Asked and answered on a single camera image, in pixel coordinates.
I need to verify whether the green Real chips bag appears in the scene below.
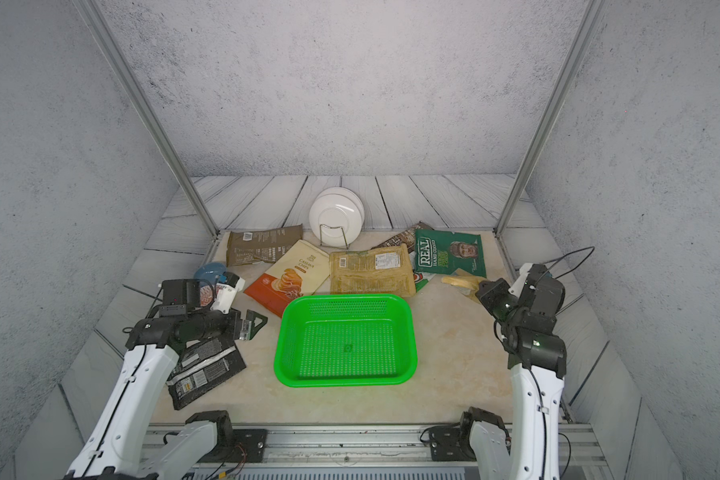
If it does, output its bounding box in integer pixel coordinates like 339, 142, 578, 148
413, 229, 486, 277

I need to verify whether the black snack bag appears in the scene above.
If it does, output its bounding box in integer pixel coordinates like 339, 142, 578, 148
166, 335, 246, 410

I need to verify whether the metal corner post right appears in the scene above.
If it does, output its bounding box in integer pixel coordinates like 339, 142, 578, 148
494, 0, 606, 239

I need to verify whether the olive brown Lerna bag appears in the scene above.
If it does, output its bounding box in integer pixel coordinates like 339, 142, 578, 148
226, 225, 303, 267

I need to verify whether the brown chips bag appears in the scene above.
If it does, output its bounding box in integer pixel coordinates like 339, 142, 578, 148
374, 222, 432, 253

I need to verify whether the blue bowl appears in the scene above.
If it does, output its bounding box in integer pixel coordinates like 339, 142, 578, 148
193, 262, 227, 285

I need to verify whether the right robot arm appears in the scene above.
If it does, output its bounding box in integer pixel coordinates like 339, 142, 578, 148
462, 263, 567, 479

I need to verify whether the red patterned bowl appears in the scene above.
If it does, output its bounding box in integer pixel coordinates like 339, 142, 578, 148
199, 282, 216, 307

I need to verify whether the metal corner post left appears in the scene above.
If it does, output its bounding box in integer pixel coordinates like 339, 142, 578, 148
73, 0, 220, 239

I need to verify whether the white plate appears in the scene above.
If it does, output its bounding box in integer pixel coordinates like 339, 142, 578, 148
309, 187, 365, 246

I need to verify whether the wire plate stand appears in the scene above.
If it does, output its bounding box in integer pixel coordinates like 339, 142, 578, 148
317, 223, 351, 250

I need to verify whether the cassava chips bag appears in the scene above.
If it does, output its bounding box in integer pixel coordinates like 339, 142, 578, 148
244, 240, 330, 317

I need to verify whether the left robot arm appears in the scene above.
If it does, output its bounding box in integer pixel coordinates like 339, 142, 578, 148
65, 309, 267, 479

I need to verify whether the tan kraft chips bag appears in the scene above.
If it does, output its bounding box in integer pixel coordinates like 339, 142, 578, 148
330, 245, 416, 298

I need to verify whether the green white acefood bag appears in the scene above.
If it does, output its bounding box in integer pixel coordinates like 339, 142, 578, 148
413, 271, 435, 292

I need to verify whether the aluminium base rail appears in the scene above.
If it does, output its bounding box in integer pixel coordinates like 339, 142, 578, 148
141, 424, 614, 479

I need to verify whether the green plastic basket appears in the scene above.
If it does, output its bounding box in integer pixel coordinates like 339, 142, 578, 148
274, 294, 418, 388

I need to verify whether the kettle cooked chips bag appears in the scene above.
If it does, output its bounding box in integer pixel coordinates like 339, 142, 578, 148
441, 269, 486, 303

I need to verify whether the metal corner post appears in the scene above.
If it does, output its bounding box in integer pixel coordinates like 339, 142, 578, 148
73, 0, 220, 239
494, 0, 606, 239

